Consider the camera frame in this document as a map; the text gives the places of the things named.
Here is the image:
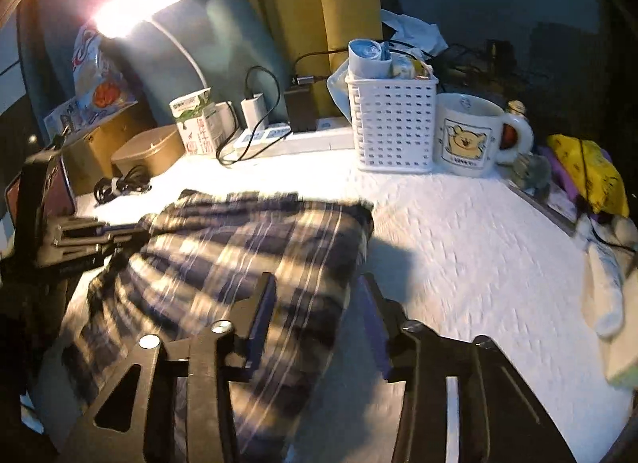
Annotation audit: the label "white bear mug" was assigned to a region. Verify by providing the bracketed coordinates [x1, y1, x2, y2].
[436, 93, 534, 171]

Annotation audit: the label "white soft cloth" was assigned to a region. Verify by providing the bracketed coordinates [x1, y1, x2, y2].
[578, 216, 638, 386]

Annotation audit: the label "pale blue tube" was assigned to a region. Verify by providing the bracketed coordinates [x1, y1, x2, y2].
[348, 39, 392, 79]

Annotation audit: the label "white charger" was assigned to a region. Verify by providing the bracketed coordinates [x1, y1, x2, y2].
[241, 93, 266, 126]

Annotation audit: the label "yellow curtain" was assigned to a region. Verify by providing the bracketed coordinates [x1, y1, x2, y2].
[214, 0, 386, 82]

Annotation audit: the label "white desk lamp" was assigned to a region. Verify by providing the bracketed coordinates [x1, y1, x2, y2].
[92, 0, 209, 95]

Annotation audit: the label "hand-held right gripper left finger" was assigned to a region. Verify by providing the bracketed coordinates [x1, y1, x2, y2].
[57, 271, 279, 463]

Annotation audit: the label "translucent plastic bag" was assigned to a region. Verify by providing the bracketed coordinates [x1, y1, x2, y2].
[326, 69, 356, 122]

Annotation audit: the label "white power strip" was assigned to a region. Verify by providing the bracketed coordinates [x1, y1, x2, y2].
[234, 124, 354, 155]

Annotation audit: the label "white perforated basket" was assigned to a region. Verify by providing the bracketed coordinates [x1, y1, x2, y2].
[345, 72, 439, 173]

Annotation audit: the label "plaid pants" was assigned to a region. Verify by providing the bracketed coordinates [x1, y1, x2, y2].
[62, 189, 376, 463]

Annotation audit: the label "red-covered book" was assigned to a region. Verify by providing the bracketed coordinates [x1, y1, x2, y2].
[5, 149, 77, 225]

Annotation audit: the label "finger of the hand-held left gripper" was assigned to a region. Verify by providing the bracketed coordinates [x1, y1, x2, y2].
[52, 238, 150, 259]
[50, 218, 150, 241]

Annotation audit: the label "yellow bag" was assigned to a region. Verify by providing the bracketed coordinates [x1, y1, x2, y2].
[545, 134, 630, 217]

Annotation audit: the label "white quilted table mat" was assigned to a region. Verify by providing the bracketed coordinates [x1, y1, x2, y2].
[20, 137, 629, 463]

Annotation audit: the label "printed snack bag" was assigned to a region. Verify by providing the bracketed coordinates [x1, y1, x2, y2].
[72, 22, 125, 110]

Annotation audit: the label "coiled black cable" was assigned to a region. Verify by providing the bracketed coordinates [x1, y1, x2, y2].
[94, 165, 153, 205]

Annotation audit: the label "black power adapter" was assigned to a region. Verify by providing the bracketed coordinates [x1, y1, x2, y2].
[284, 86, 320, 132]

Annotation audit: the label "small grey toy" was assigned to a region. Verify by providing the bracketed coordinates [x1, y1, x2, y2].
[511, 154, 552, 191]

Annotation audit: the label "cardboard box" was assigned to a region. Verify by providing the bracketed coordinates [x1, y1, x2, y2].
[62, 104, 155, 195]

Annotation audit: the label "black charger cable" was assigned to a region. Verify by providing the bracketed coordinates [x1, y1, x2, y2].
[217, 66, 281, 165]

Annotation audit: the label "green and white milk carton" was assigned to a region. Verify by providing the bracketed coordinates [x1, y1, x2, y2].
[169, 88, 220, 155]

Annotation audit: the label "small white box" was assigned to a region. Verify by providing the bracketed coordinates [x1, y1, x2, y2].
[214, 102, 236, 146]

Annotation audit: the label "brown lidded box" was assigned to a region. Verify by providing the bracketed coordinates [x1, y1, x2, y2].
[110, 124, 186, 177]

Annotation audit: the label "black usb cable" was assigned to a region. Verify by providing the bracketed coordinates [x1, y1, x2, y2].
[291, 49, 351, 88]

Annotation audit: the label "printed leaflet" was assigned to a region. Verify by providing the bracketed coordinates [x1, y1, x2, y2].
[44, 94, 139, 134]

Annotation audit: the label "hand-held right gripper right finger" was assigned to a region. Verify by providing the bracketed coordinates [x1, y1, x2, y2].
[356, 273, 579, 463]

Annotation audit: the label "purple pouch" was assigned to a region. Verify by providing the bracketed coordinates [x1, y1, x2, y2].
[547, 154, 585, 206]

